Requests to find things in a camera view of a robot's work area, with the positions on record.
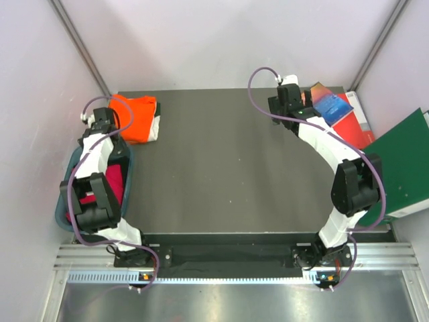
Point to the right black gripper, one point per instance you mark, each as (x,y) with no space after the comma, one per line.
(273,107)

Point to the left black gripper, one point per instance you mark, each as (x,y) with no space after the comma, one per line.
(80,141)

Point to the red t shirt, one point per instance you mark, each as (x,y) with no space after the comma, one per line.
(115,178)

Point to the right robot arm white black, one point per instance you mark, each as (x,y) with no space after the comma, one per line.
(354,190)

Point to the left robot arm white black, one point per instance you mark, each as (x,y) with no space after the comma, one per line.
(93,194)

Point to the folded orange t shirt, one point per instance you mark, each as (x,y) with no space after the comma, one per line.
(141,110)

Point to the blue orange book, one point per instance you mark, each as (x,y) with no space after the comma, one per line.
(333,107)

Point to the red book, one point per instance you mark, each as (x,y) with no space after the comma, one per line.
(354,128)

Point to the teal plastic basin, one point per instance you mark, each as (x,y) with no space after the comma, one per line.
(129,188)

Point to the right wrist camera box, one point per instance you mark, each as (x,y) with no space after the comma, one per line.
(289,90)

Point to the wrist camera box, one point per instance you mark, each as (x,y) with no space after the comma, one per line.
(104,115)
(289,90)

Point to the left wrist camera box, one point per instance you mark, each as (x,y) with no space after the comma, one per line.
(104,115)

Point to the green ring binder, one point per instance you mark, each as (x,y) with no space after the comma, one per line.
(404,156)

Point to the grey slotted cable duct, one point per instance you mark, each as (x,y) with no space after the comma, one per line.
(135,277)

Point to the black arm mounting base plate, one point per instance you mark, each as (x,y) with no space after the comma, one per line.
(242,255)

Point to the aluminium frame rail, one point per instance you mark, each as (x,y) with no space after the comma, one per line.
(366,257)

